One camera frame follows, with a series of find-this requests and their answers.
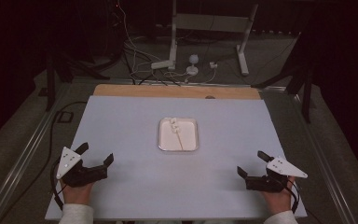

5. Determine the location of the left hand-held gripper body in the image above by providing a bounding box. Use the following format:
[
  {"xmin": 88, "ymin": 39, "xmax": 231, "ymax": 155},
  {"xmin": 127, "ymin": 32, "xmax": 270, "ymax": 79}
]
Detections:
[{"xmin": 56, "ymin": 147, "xmax": 108, "ymax": 189}]

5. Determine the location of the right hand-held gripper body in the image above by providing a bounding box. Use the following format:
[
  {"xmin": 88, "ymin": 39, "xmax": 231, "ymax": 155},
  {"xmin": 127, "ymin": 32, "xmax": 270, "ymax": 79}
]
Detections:
[{"xmin": 245, "ymin": 156, "xmax": 309, "ymax": 193}]

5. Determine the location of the white square tray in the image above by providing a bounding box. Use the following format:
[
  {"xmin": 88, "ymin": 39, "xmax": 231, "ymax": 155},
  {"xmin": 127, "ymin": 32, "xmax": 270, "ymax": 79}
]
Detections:
[{"xmin": 158, "ymin": 117, "xmax": 200, "ymax": 153}]

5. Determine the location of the thin wooden skewer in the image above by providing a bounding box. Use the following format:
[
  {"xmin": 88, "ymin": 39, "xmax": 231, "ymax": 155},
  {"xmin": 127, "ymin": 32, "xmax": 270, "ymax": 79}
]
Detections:
[{"xmin": 170, "ymin": 119, "xmax": 185, "ymax": 151}]

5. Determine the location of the person's left hand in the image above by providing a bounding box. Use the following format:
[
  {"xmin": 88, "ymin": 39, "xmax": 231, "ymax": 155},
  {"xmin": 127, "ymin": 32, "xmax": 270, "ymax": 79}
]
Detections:
[{"xmin": 59, "ymin": 180, "xmax": 94, "ymax": 206}]

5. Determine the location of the person's right hand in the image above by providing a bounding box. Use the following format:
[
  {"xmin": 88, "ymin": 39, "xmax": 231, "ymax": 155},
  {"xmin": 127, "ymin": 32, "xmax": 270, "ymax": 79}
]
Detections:
[{"xmin": 260, "ymin": 176, "xmax": 296, "ymax": 216}]

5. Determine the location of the white table mat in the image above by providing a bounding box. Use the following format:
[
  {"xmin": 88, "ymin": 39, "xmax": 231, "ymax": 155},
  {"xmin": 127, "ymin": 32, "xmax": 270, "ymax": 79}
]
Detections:
[{"xmin": 45, "ymin": 95, "xmax": 308, "ymax": 221}]

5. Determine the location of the black square floor plate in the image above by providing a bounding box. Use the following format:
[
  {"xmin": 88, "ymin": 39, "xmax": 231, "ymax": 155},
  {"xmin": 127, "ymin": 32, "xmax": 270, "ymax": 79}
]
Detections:
[{"xmin": 56, "ymin": 110, "xmax": 75, "ymax": 124}]

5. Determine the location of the black tripod stand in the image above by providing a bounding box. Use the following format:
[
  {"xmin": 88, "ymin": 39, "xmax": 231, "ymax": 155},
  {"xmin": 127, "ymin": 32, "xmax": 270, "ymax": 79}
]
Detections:
[
  {"xmin": 251, "ymin": 32, "xmax": 314, "ymax": 124},
  {"xmin": 45, "ymin": 50, "xmax": 111, "ymax": 112}
]

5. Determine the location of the wooden table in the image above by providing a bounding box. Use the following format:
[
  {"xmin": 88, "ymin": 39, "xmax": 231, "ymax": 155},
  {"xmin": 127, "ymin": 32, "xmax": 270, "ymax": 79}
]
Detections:
[{"xmin": 92, "ymin": 83, "xmax": 262, "ymax": 101}]

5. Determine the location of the white power strip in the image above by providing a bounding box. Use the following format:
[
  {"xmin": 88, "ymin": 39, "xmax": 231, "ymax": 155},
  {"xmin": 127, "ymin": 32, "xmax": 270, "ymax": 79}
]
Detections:
[{"xmin": 151, "ymin": 60, "xmax": 175, "ymax": 70}]

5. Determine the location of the white metal stand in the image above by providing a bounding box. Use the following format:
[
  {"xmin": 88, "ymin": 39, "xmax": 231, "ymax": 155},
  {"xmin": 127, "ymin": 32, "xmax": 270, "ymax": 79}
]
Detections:
[{"xmin": 168, "ymin": 0, "xmax": 259, "ymax": 77}]

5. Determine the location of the left hand-held gripper black cable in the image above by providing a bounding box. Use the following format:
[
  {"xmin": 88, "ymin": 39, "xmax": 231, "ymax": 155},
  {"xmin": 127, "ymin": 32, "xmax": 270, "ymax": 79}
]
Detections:
[{"xmin": 49, "ymin": 158, "xmax": 67, "ymax": 211}]

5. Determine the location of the hand-held gripper black cable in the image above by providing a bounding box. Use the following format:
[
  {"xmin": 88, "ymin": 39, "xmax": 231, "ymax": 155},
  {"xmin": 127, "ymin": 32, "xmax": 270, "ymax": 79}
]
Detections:
[
  {"xmin": 279, "ymin": 178, "xmax": 301, "ymax": 215},
  {"xmin": 49, "ymin": 158, "xmax": 67, "ymax": 211}
]

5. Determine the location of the right hand-held gripper black cable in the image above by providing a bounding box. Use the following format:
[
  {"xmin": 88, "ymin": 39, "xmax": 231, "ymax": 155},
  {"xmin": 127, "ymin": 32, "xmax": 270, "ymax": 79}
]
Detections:
[{"xmin": 279, "ymin": 178, "xmax": 301, "ymax": 215}]

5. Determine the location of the black floor cable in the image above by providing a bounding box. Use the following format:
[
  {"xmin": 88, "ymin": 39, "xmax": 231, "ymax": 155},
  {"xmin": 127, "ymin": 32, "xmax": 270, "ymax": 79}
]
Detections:
[{"xmin": 0, "ymin": 101, "xmax": 88, "ymax": 224}]

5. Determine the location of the aluminium floor rail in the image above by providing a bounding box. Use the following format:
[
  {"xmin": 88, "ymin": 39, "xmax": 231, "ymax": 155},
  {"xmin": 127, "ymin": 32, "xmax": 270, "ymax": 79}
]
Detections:
[
  {"xmin": 292, "ymin": 92, "xmax": 358, "ymax": 224},
  {"xmin": 0, "ymin": 83, "xmax": 73, "ymax": 224}
]

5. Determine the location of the bundle of floor cables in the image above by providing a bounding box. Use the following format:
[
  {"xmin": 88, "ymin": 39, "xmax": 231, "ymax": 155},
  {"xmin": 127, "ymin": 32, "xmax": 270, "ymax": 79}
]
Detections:
[{"xmin": 116, "ymin": 0, "xmax": 187, "ymax": 87}]

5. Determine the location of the small white round camera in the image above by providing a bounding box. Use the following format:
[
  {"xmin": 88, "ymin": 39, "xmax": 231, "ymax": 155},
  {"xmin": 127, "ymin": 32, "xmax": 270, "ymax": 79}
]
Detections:
[{"xmin": 186, "ymin": 54, "xmax": 200, "ymax": 77}]

